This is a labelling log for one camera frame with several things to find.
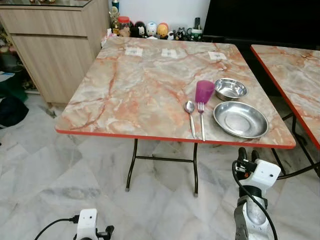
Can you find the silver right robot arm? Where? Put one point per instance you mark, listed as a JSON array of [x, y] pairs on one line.
[[252, 215]]

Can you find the stainless steel plate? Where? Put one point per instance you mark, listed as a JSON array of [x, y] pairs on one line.
[[240, 120]]

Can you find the stainless steel fork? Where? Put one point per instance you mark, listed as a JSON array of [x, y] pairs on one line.
[[201, 120]]

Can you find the small stainless steel bowl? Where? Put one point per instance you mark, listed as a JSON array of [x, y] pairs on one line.
[[230, 89]]

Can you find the stainless steel spoon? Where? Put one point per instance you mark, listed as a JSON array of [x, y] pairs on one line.
[[189, 106]]

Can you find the purple plastic cup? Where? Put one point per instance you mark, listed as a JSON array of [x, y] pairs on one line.
[[204, 91]]

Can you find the marble-pattern folding table red edge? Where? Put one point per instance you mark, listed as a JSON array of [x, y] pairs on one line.
[[295, 75], [140, 85]]

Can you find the white paper label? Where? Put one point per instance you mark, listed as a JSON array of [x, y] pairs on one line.
[[217, 55], [134, 51], [169, 53]]

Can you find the green and white mug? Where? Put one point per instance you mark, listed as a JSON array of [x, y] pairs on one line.
[[195, 33]]

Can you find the large black television screen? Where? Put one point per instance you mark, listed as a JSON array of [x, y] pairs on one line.
[[260, 20]]

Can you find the small black-white figurine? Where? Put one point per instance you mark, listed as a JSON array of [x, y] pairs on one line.
[[179, 34]]

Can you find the orange round figurine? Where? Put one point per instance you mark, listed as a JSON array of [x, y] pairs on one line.
[[163, 30]]

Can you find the black bag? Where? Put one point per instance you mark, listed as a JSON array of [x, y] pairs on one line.
[[11, 111]]

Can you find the white round figurine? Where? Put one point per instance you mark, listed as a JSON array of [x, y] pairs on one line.
[[151, 29]]

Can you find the red-lid jar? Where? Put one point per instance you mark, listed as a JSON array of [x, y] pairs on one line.
[[124, 25]]

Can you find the light wooden cabinet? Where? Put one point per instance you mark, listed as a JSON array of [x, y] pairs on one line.
[[55, 55]]

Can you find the blue bottle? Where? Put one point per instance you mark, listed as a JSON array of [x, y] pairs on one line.
[[115, 5]]

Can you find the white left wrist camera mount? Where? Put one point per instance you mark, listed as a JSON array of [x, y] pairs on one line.
[[86, 224]]

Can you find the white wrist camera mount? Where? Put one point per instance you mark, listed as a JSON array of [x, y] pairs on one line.
[[86, 224], [265, 175]]

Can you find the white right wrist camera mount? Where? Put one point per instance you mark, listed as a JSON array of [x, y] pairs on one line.
[[265, 175]]

